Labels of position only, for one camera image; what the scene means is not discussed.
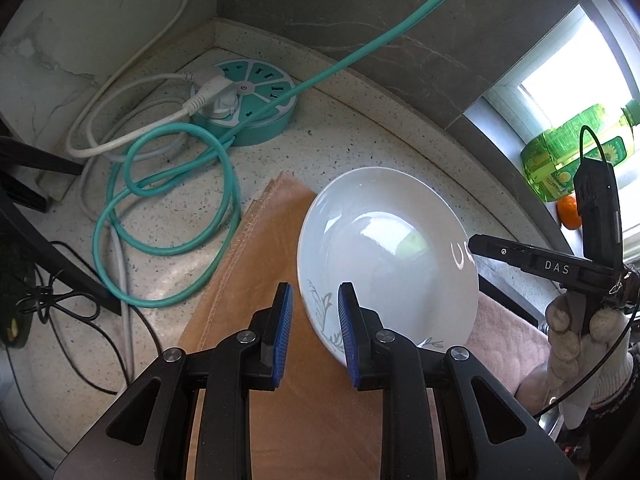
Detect white plate with leaf print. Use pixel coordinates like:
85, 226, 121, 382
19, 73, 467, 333
297, 166, 480, 368

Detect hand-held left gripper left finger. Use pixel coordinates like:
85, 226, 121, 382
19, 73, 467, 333
52, 282, 294, 480

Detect green dish soap bottle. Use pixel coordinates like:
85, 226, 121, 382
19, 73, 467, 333
520, 101, 640, 203

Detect person's right hand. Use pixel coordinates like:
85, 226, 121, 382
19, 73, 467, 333
545, 292, 633, 431

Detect thin black cable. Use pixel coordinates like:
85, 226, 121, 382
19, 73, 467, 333
15, 242, 161, 396

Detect round teal power strip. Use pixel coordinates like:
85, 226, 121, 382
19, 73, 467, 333
190, 59, 301, 147

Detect white power cable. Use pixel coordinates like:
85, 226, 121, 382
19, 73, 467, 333
65, 0, 251, 158

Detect pinkish brown towel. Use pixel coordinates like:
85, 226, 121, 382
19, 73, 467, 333
177, 172, 556, 480

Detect dark green round object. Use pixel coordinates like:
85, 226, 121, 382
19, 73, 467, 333
0, 240, 41, 351

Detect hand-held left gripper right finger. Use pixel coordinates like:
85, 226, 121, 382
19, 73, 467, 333
337, 282, 581, 480

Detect teal power cable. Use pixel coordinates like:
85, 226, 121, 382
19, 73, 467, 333
92, 0, 493, 308

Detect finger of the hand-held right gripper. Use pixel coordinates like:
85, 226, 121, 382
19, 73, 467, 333
467, 234, 536, 273

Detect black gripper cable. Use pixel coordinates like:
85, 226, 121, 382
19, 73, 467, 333
532, 300, 640, 417

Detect white window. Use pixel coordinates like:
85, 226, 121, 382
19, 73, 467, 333
480, 2, 640, 126

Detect grey thin cable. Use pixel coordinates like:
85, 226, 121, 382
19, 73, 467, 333
107, 210, 137, 378

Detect orange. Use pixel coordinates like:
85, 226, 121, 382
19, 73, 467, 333
556, 194, 583, 230

